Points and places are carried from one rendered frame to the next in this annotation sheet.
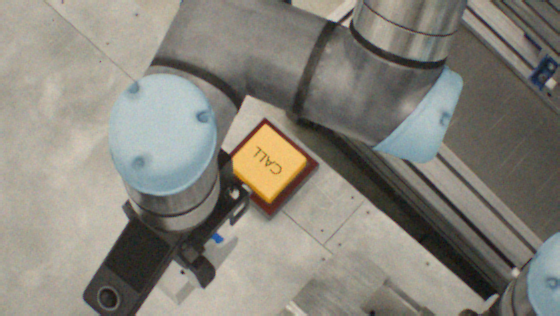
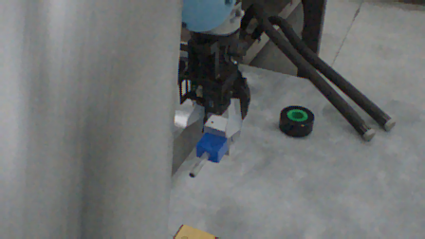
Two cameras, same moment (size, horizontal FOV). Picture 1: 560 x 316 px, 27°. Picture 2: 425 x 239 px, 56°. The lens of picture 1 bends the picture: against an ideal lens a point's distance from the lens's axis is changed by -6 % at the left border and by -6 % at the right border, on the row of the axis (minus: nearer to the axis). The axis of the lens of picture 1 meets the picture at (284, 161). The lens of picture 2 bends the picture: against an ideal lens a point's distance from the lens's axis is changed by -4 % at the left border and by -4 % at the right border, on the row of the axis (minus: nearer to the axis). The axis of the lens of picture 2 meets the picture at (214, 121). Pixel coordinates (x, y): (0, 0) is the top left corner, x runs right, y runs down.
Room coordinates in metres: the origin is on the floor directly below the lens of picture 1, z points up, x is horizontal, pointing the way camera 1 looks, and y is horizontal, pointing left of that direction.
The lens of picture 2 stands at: (0.82, -0.04, 1.40)
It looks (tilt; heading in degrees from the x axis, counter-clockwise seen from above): 37 degrees down; 167
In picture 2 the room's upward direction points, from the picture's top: straight up
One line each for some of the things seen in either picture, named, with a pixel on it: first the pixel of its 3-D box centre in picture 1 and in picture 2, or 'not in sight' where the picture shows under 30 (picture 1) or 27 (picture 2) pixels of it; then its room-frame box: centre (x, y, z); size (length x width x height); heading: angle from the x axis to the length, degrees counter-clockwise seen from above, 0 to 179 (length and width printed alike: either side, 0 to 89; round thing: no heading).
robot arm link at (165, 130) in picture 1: (165, 142); not in sight; (0.28, 0.09, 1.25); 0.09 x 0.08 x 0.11; 160
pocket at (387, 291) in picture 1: (391, 310); not in sight; (0.24, -0.12, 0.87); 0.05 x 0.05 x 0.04; 52
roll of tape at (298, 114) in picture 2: not in sight; (296, 120); (0.11, 0.32, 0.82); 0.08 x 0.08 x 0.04
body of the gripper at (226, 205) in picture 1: (183, 200); (212, 66); (0.28, 0.08, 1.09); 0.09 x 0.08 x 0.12; 142
